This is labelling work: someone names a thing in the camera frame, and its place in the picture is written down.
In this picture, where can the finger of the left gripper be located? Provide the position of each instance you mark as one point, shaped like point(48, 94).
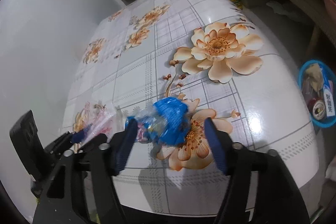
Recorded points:
point(93, 143)
point(81, 135)

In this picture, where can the clear pink plastic bag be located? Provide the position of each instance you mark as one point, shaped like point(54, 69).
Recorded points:
point(96, 118)

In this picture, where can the blue plastic trash basket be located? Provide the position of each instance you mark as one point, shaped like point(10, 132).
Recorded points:
point(310, 96)

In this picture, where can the floral tablecloth table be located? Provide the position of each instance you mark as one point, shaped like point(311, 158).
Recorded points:
point(223, 66)

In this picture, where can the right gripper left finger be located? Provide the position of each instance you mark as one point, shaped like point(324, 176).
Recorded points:
point(64, 197)

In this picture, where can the blue white toothpaste box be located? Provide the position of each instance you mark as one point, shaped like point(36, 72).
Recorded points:
point(327, 95)

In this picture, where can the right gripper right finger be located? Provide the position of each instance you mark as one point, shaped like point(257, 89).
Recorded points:
point(260, 189)

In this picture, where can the blue wrapper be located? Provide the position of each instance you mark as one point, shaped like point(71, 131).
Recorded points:
point(166, 122)

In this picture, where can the brown paper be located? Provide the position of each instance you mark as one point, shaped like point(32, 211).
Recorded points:
point(315, 76)

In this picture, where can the red drink can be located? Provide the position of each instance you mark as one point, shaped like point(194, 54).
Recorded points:
point(319, 110)

